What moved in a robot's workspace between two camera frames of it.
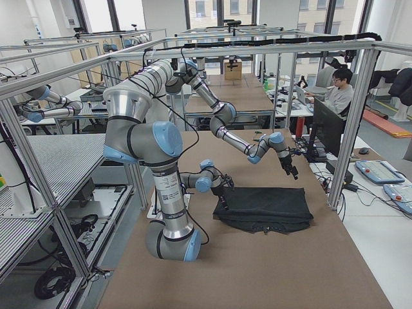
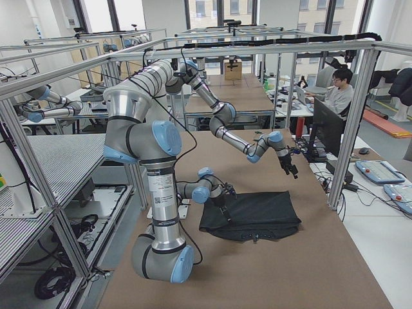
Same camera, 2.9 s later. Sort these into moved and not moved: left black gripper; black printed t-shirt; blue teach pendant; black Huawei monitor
Moved: black printed t-shirt
Not moved: left black gripper; black Huawei monitor; blue teach pendant
